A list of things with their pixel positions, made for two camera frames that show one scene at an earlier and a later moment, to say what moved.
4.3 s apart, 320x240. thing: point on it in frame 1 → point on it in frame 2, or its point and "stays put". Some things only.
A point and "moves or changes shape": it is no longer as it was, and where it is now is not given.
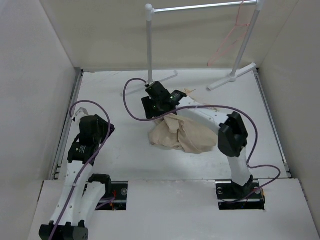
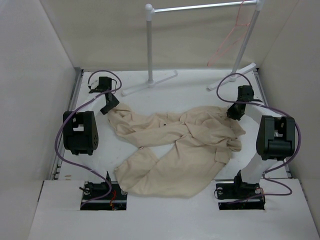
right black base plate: (232, 196) stays put
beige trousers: (174, 131) moves or changes shape
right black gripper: (148, 102) → (233, 115)
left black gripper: (105, 127) → (113, 104)
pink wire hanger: (236, 24) stays put
